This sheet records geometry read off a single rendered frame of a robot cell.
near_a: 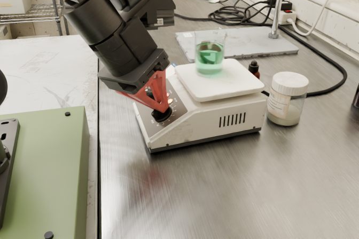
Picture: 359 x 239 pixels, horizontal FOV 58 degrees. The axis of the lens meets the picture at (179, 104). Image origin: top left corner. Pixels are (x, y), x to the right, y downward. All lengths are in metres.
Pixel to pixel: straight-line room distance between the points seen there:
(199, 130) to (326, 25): 0.62
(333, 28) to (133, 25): 0.68
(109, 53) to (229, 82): 0.20
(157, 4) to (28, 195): 0.29
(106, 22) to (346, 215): 0.38
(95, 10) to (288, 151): 0.35
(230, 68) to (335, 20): 0.48
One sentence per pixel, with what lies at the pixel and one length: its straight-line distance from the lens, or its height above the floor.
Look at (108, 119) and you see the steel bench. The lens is 0.60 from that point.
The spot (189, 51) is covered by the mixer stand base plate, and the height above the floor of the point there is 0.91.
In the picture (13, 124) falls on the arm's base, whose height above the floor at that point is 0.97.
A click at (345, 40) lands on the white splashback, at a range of 0.96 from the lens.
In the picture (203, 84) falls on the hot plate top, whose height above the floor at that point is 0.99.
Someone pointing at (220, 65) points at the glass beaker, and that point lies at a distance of 0.53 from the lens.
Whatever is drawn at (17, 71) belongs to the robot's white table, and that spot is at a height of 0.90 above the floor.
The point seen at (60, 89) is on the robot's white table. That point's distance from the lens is 0.73.
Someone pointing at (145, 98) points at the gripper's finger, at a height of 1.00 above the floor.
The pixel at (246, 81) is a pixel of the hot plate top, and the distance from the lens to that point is 0.53.
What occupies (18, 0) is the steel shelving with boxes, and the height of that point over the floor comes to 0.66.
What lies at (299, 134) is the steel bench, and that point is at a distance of 0.58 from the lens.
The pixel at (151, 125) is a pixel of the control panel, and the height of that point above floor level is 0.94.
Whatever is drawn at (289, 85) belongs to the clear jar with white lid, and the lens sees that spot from 0.56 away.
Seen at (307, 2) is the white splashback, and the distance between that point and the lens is 1.11.
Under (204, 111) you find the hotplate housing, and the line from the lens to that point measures 0.49.
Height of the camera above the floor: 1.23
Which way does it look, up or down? 32 degrees down
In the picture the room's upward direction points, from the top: straight up
